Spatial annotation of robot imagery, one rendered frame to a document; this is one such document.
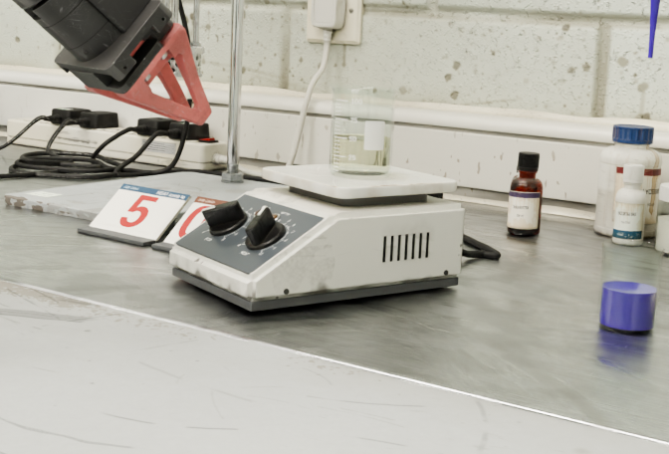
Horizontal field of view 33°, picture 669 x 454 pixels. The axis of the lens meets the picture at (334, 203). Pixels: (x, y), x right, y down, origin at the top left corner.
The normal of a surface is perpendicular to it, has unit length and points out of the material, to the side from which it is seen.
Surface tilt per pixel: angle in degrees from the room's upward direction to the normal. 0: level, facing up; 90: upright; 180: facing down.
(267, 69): 90
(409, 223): 90
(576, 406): 0
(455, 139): 90
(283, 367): 0
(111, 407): 0
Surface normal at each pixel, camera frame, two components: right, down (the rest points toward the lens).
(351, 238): 0.57, 0.16
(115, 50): -0.60, -0.58
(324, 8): -0.56, 0.11
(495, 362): 0.04, -0.99
